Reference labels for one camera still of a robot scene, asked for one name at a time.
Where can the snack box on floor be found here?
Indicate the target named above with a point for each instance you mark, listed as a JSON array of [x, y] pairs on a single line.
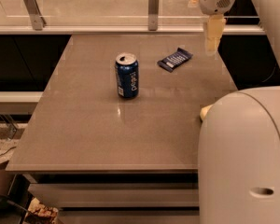
[[38, 213]]

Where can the left metal railing bracket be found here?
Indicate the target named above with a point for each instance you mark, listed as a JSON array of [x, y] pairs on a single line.
[[36, 18]]

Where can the blue pepsi soda can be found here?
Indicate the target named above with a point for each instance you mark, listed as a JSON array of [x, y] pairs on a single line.
[[127, 74]]

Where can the metal railing bracket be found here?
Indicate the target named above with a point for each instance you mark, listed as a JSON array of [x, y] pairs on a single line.
[[153, 15], [36, 18]]

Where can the dark blue rxbar wrapper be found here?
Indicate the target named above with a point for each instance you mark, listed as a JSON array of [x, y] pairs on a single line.
[[171, 62]]

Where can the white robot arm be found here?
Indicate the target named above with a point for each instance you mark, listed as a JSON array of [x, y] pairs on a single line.
[[239, 143]]

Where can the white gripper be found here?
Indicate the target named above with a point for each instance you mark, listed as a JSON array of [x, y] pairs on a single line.
[[215, 3]]

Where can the yellow sponge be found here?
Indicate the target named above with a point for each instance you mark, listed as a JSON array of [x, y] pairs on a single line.
[[204, 112]]

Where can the middle metal railing bracket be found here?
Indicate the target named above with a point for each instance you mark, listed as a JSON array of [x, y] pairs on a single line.
[[153, 15]]

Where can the glass railing panel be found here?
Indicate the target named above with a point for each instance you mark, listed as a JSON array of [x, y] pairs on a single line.
[[101, 13]]

